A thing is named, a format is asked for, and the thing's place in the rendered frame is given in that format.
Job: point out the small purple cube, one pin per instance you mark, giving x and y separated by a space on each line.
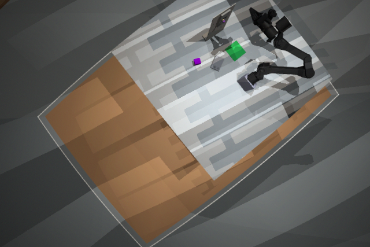
197 61

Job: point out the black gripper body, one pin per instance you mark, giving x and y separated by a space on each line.
262 23

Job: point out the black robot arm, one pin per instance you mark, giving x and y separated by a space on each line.
305 71

